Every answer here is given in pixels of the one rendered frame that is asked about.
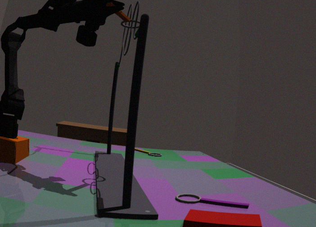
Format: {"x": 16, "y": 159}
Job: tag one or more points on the grey hoop with orange handle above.
{"x": 122, "y": 16}

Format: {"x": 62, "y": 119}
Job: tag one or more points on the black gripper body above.
{"x": 77, "y": 11}

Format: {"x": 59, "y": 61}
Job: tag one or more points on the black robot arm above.
{"x": 12, "y": 99}

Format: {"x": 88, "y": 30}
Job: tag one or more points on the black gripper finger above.
{"x": 98, "y": 14}
{"x": 103, "y": 3}

